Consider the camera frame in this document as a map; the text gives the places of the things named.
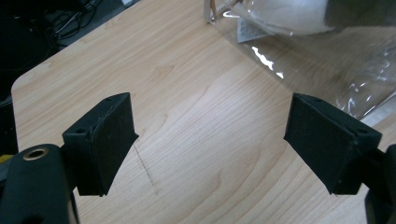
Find clear plastic bag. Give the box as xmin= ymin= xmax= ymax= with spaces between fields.
xmin=204 ymin=0 xmax=396 ymax=127

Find black cables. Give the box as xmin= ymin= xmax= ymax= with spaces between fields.
xmin=46 ymin=0 xmax=106 ymax=35

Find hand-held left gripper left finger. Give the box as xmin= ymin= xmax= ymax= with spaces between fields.
xmin=62 ymin=91 xmax=140 ymax=198

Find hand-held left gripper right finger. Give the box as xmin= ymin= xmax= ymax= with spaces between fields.
xmin=283 ymin=91 xmax=383 ymax=196

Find white soft item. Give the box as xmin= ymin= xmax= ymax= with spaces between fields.
xmin=247 ymin=0 xmax=336 ymax=35

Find white printed label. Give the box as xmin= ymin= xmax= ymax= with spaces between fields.
xmin=236 ymin=17 xmax=271 ymax=44

